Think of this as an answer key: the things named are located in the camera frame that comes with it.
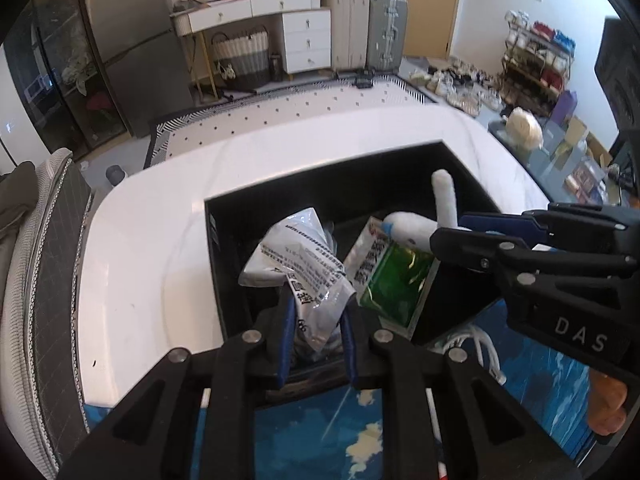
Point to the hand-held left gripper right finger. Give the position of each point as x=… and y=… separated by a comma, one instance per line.
x=350, y=355

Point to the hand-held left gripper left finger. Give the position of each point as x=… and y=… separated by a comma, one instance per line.
x=284, y=340

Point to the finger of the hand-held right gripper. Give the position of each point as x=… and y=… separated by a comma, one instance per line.
x=460, y=247
x=492, y=222

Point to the white plush toy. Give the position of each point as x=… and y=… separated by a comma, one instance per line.
x=417, y=227

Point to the white printed plastic packet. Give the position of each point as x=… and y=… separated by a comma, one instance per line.
x=300, y=265

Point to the black storage box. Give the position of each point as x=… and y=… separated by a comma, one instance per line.
x=345, y=185

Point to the person's right hand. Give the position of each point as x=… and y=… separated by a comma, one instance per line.
x=607, y=402

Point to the green and white packet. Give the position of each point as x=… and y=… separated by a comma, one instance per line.
x=395, y=282

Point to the grey low table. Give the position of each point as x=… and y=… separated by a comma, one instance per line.
x=550, y=170

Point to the blue printed mat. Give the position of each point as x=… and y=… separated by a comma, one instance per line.
x=320, y=435

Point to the beige fluffy plush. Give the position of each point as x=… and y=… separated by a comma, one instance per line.
x=522, y=127

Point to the cardboard box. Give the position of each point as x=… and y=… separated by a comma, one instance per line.
x=580, y=140

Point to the purple paper bag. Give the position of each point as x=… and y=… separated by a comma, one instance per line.
x=564, y=109

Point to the pile of shoes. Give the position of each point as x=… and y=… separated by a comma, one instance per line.
x=460, y=85

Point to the gold shoe rack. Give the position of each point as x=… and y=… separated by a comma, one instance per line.
x=537, y=62

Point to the black monitor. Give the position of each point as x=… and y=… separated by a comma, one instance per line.
x=622, y=75

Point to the black and white rug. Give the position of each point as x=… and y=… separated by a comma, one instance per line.
x=300, y=110

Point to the silver suitcase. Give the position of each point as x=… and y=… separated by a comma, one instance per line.
x=386, y=30

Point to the beige door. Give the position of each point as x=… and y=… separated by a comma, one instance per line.
x=432, y=5

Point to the blue capped bottle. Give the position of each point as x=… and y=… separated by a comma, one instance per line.
x=115, y=175

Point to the grey quilted chair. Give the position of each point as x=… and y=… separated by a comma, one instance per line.
x=50, y=285

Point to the beige suitcase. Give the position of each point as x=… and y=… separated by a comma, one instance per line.
x=345, y=27

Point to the white vanity desk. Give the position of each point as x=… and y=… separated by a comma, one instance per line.
x=305, y=35

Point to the grey and white basket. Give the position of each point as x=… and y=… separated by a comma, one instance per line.
x=240, y=60

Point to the dark cloth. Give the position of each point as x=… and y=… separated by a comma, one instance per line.
x=17, y=190

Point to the grey refrigerator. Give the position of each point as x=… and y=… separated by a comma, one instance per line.
x=135, y=35

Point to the dark glass cabinet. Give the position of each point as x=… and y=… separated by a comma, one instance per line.
x=65, y=80

